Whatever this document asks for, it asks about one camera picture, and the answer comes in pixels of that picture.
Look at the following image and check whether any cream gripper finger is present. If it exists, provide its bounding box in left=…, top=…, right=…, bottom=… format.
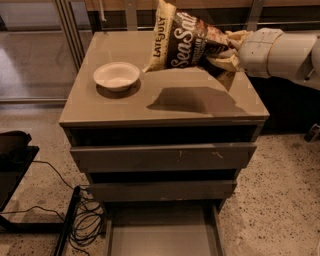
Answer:
left=207, top=54, right=243, bottom=72
left=225, top=30, right=253, bottom=50

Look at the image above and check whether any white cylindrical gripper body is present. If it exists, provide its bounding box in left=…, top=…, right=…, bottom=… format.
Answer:
left=239, top=28, right=283, bottom=78

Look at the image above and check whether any brown sea salt chip bag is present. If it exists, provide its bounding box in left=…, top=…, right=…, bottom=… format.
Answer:
left=144, top=0, right=230, bottom=72

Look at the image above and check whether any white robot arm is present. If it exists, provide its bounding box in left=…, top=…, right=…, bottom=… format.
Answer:
left=206, top=28, right=320, bottom=90

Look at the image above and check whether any grey drawer cabinet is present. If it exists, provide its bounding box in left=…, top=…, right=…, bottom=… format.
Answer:
left=58, top=29, right=270, bottom=214

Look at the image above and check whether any grey top drawer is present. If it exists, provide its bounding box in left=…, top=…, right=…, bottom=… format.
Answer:
left=70, top=143, right=256, bottom=173

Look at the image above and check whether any grey middle drawer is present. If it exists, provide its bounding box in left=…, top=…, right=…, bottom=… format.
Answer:
left=90, top=180, right=237, bottom=202

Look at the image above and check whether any grey open bottom drawer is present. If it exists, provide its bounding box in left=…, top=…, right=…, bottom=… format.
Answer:
left=103, top=202, right=226, bottom=256

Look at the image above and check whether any dark bag on stand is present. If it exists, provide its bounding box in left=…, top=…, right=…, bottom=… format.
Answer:
left=0, top=130, right=31, bottom=161

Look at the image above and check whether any small dark floor object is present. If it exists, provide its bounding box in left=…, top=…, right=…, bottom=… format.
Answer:
left=304, top=124, right=320, bottom=142

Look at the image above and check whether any white paper bowl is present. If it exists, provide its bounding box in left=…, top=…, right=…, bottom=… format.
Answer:
left=93, top=62, right=140, bottom=92

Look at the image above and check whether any metal railing frame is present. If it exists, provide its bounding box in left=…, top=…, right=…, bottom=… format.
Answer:
left=53, top=0, right=320, bottom=68

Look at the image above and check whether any black coiled cable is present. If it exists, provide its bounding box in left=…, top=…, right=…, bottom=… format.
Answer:
left=0, top=160, right=107, bottom=256

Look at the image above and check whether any black stand frame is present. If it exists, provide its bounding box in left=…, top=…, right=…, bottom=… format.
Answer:
left=0, top=145, right=82, bottom=256

